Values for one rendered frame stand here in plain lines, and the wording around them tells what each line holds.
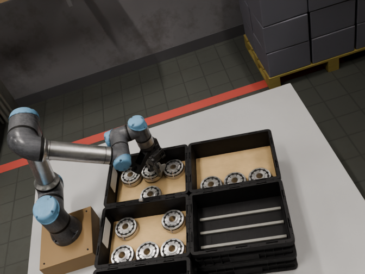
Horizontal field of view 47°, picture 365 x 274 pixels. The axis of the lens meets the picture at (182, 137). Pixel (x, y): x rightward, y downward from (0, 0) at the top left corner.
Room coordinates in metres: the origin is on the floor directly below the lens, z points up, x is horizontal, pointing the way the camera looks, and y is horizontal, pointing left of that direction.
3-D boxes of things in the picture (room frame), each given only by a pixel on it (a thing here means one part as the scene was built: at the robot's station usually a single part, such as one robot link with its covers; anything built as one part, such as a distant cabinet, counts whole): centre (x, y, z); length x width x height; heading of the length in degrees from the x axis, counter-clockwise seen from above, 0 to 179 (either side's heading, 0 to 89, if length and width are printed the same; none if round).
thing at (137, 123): (1.42, 0.17, 1.16); 0.09 x 0.08 x 0.11; 88
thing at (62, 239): (1.31, 0.68, 0.85); 0.15 x 0.15 x 0.10
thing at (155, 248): (1.01, 0.30, 0.86); 0.10 x 0.10 x 0.01
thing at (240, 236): (0.98, -0.10, 0.87); 0.40 x 0.30 x 0.11; 76
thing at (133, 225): (1.17, 0.38, 0.86); 0.10 x 0.10 x 0.01
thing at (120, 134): (1.40, 0.27, 1.16); 0.11 x 0.11 x 0.08; 88
